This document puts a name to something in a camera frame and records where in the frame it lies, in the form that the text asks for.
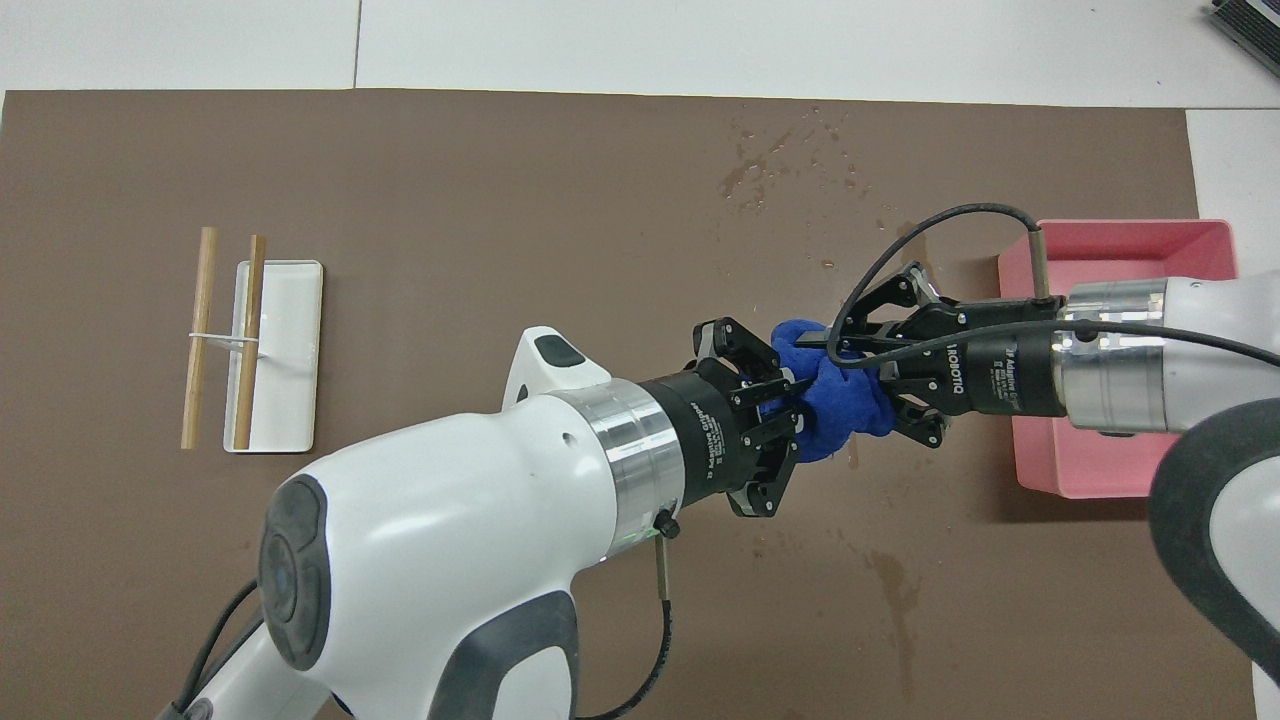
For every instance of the pink plastic bin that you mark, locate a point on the pink plastic bin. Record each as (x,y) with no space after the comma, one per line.
(1100,250)

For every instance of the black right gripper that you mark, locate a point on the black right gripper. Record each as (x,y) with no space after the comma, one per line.
(1000,380)

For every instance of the blue towel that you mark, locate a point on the blue towel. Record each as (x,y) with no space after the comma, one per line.
(840,400)

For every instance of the brown table mat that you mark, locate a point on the brown table mat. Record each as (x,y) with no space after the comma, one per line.
(500,200)

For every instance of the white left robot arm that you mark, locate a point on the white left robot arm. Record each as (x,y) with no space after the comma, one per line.
(430,520)

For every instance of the white towel rack wooden rods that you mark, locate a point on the white towel rack wooden rods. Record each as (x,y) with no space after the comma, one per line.
(290,420)

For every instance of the dark ribbed device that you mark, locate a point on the dark ribbed device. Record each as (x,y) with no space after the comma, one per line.
(1250,20)

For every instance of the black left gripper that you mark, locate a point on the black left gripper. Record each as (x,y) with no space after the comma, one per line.
(700,430)

